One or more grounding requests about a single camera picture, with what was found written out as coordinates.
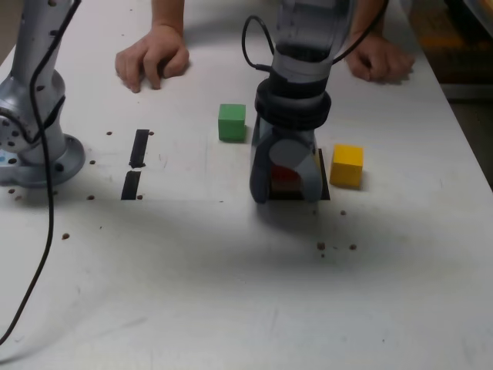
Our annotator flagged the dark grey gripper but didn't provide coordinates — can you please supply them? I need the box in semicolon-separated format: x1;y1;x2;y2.
249;119;323;204

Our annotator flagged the red cube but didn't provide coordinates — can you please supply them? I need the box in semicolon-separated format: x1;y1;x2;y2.
270;165;302;185

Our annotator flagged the yellow cube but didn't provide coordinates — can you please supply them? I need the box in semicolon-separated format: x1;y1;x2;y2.
330;143;364;190

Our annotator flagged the green cube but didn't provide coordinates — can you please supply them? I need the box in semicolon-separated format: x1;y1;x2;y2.
217;103;247;143

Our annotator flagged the black tape square outline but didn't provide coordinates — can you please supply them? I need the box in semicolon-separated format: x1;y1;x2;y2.
267;148;331;201

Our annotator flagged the person's left hand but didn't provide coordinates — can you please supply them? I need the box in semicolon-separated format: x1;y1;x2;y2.
346;29;416;83

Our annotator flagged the person's right hand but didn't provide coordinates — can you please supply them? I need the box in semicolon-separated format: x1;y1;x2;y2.
115;23;190;94

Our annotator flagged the black tape strip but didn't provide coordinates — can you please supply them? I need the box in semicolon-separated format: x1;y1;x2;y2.
120;129;150;200

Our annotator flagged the brown cardboard box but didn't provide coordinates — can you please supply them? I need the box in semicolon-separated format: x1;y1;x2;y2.
402;0;493;84

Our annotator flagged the grey metal rail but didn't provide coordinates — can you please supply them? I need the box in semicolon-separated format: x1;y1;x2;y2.
441;82;493;102

